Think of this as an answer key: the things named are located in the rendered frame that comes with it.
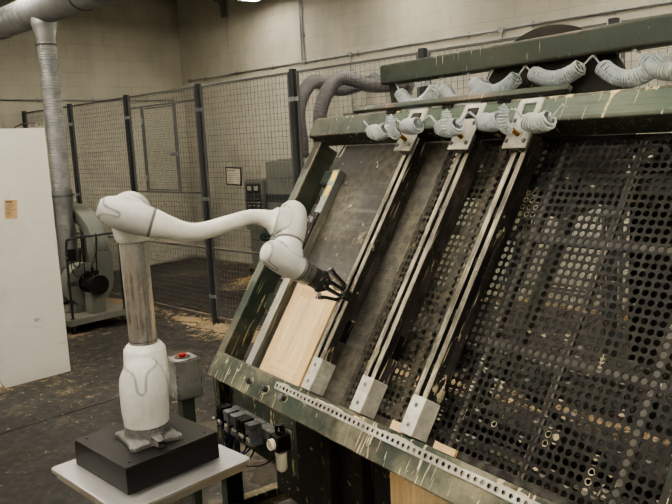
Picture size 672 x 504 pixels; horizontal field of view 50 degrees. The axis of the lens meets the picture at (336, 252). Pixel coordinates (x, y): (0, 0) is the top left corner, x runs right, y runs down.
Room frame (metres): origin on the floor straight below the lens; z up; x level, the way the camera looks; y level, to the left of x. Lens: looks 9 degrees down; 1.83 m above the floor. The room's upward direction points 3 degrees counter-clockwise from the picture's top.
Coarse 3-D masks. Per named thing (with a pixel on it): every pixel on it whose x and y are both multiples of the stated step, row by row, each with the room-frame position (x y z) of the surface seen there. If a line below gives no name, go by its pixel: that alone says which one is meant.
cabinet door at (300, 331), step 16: (304, 288) 3.04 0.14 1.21; (288, 304) 3.06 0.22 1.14; (304, 304) 2.98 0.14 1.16; (320, 304) 2.90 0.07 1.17; (336, 304) 2.83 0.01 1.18; (288, 320) 3.00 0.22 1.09; (304, 320) 2.92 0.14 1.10; (320, 320) 2.84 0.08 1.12; (288, 336) 2.94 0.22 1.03; (304, 336) 2.86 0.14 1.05; (320, 336) 2.79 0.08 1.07; (272, 352) 2.96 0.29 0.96; (288, 352) 2.89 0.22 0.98; (304, 352) 2.80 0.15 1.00; (272, 368) 2.90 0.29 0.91; (288, 368) 2.82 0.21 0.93; (304, 368) 2.75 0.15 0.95
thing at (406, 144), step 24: (408, 144) 2.87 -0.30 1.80; (408, 168) 2.87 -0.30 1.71; (408, 192) 2.87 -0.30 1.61; (384, 216) 2.80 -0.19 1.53; (384, 240) 2.80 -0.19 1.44; (360, 264) 2.77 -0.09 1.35; (360, 288) 2.72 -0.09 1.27; (336, 312) 2.70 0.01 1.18; (336, 336) 2.65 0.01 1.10; (312, 360) 2.65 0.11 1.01; (336, 360) 2.65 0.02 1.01; (312, 384) 2.58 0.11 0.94
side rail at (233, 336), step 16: (320, 144) 3.52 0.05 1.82; (320, 160) 3.52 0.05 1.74; (304, 176) 3.47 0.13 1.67; (320, 176) 3.52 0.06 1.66; (304, 192) 3.46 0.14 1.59; (256, 272) 3.34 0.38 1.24; (272, 272) 3.34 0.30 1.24; (256, 288) 3.29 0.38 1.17; (272, 288) 3.34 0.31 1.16; (240, 304) 3.29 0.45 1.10; (256, 304) 3.29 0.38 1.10; (240, 320) 3.24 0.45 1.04; (256, 320) 3.29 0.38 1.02; (224, 336) 3.25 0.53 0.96; (240, 336) 3.24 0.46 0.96; (224, 352) 3.19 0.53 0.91; (240, 352) 3.23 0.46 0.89
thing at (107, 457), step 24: (96, 432) 2.47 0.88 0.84; (192, 432) 2.42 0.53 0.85; (216, 432) 2.41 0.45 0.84; (96, 456) 2.30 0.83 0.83; (120, 456) 2.26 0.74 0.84; (144, 456) 2.25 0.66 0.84; (168, 456) 2.27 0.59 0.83; (192, 456) 2.34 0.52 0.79; (216, 456) 2.41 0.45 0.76; (120, 480) 2.19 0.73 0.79; (144, 480) 2.21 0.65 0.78
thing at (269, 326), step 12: (336, 180) 3.28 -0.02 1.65; (324, 192) 3.29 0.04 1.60; (336, 192) 3.27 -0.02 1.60; (324, 204) 3.23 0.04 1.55; (324, 216) 3.23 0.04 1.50; (312, 240) 3.19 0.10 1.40; (288, 288) 3.11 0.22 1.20; (276, 300) 3.11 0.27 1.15; (288, 300) 3.11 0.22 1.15; (276, 312) 3.07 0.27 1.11; (264, 324) 3.08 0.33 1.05; (276, 324) 3.07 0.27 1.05; (264, 336) 3.03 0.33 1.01; (252, 348) 3.05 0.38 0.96; (264, 348) 3.03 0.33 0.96; (252, 360) 3.00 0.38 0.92
